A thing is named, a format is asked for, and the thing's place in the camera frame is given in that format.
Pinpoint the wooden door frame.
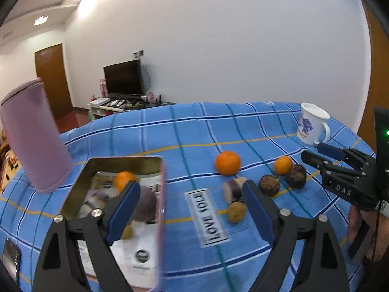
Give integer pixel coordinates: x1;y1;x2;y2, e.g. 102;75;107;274
357;0;389;153

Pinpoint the small mandarin orange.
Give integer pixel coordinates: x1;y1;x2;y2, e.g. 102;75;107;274
274;156;294;175

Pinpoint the black power cable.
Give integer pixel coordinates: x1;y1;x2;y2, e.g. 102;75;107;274
141;64;151;93

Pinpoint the pink metal tin box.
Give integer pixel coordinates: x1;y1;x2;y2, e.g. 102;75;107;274
59;156;166;291

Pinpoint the blue plaid tablecloth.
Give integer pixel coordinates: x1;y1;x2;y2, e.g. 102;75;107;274
0;101;377;292

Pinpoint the printed paper booklet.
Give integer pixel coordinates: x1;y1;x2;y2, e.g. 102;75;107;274
76;170;161;289

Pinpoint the brown wooden door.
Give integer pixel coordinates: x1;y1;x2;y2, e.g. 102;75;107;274
34;43;73;120

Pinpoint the wooden coffee table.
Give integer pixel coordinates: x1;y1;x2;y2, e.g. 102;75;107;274
0;146;22;189

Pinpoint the pink electric kettle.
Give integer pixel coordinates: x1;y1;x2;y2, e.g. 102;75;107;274
0;77;73;194

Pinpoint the dark purple passion fruit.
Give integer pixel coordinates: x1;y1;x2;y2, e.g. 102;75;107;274
287;164;307;188

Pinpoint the black smartphone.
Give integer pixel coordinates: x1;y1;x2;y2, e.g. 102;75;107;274
2;239;22;283

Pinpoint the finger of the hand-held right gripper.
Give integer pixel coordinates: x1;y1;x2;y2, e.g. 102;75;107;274
316;142;376;171
301;150;362;178

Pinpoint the large mandarin orange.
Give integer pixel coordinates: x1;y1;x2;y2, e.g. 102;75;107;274
215;150;241;176

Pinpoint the person's right hand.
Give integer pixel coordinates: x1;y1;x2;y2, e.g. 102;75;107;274
347;204;364;244

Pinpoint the brown wrinkled passion fruit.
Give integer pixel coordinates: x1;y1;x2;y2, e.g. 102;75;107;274
259;175;281;197

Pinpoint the cut taro piece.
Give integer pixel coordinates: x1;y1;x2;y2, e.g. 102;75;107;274
80;189;117;216
223;177;247;204

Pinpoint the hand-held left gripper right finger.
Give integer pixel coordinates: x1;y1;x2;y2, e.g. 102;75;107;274
241;179;350;292

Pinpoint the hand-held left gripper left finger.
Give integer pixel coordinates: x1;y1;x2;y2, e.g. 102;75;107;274
32;179;141;292

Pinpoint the white tv stand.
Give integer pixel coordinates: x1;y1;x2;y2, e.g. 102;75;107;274
88;96;175;119

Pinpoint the black television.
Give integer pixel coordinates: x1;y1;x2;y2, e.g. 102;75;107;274
103;60;143;95

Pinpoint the white mug with purple print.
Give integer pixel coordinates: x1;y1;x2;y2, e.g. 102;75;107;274
296;103;331;146

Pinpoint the smooth purple fruit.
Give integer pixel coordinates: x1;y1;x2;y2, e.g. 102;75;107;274
131;185;159;222

